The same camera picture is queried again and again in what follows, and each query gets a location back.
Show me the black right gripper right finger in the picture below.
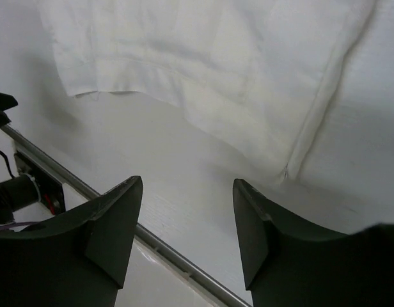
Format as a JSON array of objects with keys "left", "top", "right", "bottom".
[{"left": 233, "top": 179, "right": 394, "bottom": 306}]

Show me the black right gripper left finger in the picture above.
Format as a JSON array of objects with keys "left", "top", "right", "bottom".
[{"left": 0, "top": 176, "right": 143, "bottom": 306}]

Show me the white pleated skirt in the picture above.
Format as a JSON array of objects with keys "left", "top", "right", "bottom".
[{"left": 36, "top": 1, "right": 394, "bottom": 232}]

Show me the aluminium front table rail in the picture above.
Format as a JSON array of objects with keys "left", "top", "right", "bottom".
[{"left": 1, "top": 125, "right": 252, "bottom": 307}]

